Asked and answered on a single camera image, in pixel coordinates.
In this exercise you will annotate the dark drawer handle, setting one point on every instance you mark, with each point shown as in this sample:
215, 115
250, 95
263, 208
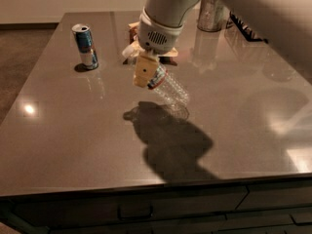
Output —
134, 212

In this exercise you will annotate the silver metal cup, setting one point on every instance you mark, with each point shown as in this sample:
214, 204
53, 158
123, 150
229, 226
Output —
211, 15

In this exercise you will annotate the brown yellow chip bag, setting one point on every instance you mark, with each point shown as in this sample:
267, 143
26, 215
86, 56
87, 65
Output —
136, 47

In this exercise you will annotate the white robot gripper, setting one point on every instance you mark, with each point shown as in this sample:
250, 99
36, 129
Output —
158, 38

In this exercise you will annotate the blue silver soda can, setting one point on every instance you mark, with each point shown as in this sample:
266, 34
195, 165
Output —
85, 44

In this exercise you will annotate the clear plastic water bottle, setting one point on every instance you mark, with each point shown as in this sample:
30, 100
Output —
163, 83

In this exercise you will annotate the black wire basket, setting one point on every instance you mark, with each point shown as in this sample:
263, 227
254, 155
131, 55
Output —
246, 31

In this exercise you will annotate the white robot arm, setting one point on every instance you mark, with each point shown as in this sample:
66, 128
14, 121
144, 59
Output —
286, 25

